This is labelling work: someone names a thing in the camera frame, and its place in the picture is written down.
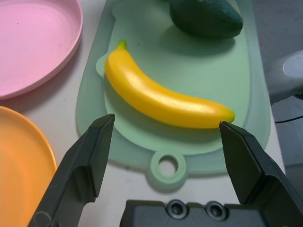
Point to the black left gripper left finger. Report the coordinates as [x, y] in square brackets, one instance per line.
[80, 170]

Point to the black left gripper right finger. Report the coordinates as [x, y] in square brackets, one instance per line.
[258, 170]

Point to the yellow toy banana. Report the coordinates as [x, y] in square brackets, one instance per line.
[161, 97]

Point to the dark green toy avocado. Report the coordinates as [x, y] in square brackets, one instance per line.
[206, 19]

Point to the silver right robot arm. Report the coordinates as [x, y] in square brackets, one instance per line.
[284, 75]

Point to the yellow plate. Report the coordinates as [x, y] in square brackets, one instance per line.
[19, 165]

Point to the light green cutting board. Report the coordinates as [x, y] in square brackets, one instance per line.
[189, 71]

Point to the pink plate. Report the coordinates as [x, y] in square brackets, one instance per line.
[35, 42]

